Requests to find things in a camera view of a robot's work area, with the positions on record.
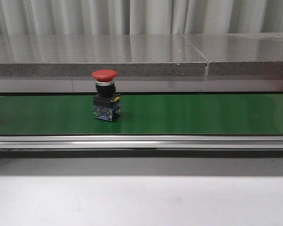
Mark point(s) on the aluminium conveyor frame rail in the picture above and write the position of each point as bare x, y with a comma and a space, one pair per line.
139, 143

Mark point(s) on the red mushroom push button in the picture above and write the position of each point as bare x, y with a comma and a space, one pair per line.
106, 102

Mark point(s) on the white pleated curtain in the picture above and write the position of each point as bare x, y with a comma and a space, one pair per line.
140, 16

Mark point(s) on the grey speckled stone counter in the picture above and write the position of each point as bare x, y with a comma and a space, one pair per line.
144, 63

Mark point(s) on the green conveyor belt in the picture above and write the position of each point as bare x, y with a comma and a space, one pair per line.
144, 114

